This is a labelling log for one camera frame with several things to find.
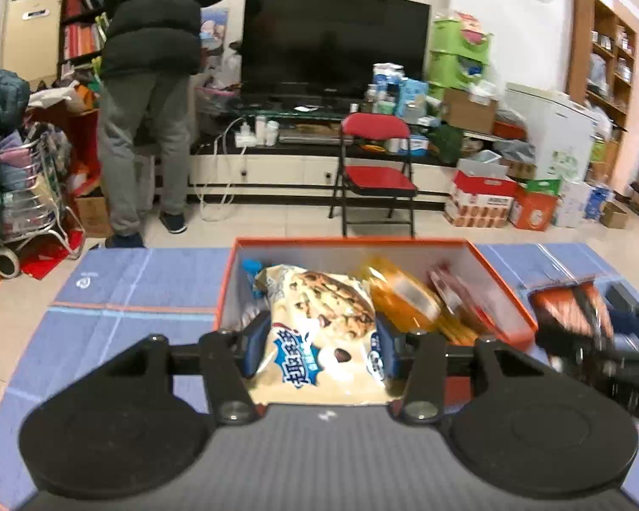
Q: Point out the orange and white carton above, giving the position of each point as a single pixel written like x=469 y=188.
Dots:
x=532 y=210

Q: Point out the green plastic storage drawers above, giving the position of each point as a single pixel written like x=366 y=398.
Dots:
x=458 y=56

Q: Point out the orange cardboard box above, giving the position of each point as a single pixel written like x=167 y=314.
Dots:
x=500 y=298

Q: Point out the red folding chair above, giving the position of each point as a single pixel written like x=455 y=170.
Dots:
x=375 y=178

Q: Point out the orange brick-pattern packet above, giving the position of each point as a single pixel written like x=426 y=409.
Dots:
x=570 y=306

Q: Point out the red packet with yellow label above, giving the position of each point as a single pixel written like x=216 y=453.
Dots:
x=460 y=293

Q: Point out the white power strip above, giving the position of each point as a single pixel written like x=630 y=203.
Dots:
x=245 y=137

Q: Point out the standing air conditioner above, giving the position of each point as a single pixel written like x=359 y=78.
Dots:
x=32 y=26

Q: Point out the blue checked tablecloth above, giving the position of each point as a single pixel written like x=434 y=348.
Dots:
x=138 y=287

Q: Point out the red and white carton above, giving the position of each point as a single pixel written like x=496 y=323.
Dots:
x=482 y=199

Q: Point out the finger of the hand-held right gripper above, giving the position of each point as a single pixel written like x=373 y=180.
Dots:
x=564 y=346
x=625 y=319

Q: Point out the low television stand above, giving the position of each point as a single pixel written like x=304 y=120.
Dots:
x=298 y=170

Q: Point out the blue cookie packet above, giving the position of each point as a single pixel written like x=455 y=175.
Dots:
x=319 y=308

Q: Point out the metal rack with clothes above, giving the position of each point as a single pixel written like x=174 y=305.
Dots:
x=37 y=186

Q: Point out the large cardboard box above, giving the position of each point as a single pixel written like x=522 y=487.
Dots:
x=468 y=112

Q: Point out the white chest freezer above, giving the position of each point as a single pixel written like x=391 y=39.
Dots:
x=551 y=128

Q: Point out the tape roll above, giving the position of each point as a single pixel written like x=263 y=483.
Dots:
x=5 y=262

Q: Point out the dark green bag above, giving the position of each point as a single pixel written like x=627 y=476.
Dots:
x=450 y=143

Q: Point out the wooden shelf unit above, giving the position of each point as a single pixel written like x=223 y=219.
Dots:
x=601 y=58

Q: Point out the yellow clear snack bag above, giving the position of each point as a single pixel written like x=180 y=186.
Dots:
x=399 y=293

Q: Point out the black television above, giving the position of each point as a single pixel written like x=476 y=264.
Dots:
x=330 y=37

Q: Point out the blue black snack packet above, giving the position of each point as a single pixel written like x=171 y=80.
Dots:
x=253 y=271

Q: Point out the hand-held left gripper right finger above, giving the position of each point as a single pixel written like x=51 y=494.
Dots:
x=386 y=348

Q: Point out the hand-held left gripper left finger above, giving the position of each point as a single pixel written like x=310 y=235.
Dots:
x=255 y=346

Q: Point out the bookshelf with books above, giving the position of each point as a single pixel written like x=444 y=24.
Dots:
x=82 y=16

